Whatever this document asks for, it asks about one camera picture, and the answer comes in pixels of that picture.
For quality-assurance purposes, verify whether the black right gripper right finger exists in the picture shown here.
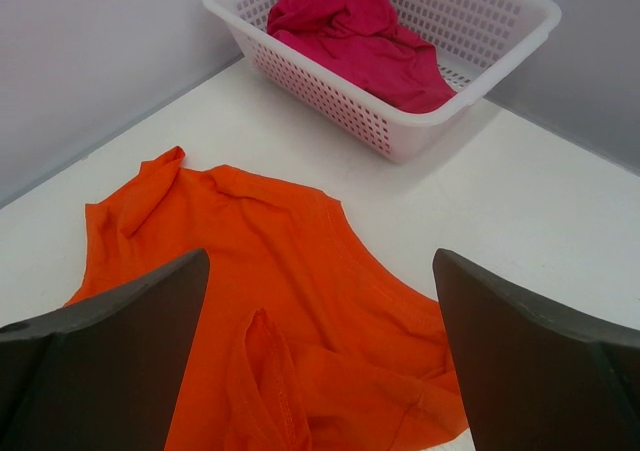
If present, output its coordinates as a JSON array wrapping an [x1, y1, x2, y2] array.
[[432, 249, 639, 450]]

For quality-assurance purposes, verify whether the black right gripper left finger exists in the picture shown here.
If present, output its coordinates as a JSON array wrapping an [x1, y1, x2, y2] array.
[[1, 249, 209, 450]]

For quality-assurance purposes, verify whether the white plastic basket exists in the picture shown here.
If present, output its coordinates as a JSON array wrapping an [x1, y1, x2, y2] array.
[[202, 0, 562, 163]]

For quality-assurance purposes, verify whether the orange t-shirt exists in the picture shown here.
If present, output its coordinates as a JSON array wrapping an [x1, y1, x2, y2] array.
[[75, 147, 468, 450]]

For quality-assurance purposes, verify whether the magenta crumpled t-shirt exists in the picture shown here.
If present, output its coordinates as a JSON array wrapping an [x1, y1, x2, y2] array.
[[267, 0, 456, 114]]

